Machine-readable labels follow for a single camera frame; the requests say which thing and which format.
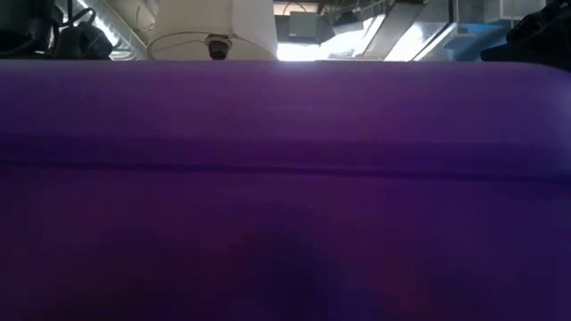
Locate grey ceiling box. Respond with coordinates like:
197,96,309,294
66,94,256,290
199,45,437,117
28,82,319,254
287,11,321,39

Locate purple plastic supply box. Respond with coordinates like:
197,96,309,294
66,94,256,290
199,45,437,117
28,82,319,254
0,59,571,321

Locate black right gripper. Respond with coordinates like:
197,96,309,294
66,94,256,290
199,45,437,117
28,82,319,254
479,42,571,72

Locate silver spiral air duct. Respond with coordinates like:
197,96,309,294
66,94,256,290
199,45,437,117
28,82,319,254
73,0,148,62

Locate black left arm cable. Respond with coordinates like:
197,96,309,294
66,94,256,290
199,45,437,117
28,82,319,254
65,6,98,29

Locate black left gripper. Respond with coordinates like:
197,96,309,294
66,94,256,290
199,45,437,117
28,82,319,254
53,21,115,62

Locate silver rectangular air duct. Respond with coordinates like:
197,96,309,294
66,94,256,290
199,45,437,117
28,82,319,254
360,0,459,62

